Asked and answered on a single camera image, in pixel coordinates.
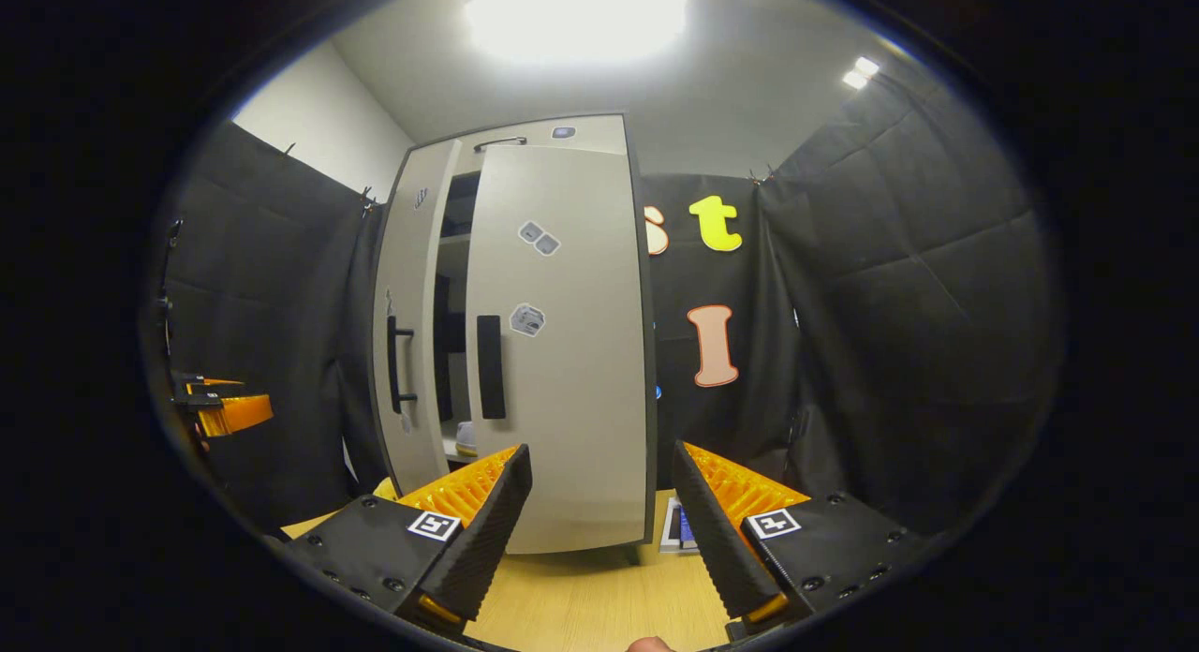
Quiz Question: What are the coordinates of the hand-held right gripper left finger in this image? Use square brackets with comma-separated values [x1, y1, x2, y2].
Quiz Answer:
[280, 443, 534, 635]

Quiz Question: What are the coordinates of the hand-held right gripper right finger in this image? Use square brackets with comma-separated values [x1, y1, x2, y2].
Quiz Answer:
[671, 440, 929, 642]

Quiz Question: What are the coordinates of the grey cabinet door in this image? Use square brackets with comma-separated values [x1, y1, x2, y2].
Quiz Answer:
[371, 138, 463, 496]
[465, 143, 654, 556]

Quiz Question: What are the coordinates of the grey shoe cabinet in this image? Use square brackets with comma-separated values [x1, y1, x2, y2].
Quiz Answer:
[369, 112, 658, 556]

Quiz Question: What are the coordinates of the blue white box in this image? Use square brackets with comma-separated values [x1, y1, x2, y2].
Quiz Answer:
[659, 496, 703, 555]

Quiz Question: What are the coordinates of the black backdrop cloth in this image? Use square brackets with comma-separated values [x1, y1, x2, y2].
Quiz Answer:
[150, 67, 1061, 542]

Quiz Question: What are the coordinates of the large ceiling light panel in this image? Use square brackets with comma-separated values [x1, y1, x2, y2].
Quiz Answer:
[463, 0, 691, 68]

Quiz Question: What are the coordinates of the black door handle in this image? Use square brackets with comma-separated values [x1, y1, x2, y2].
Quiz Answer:
[386, 316, 419, 415]

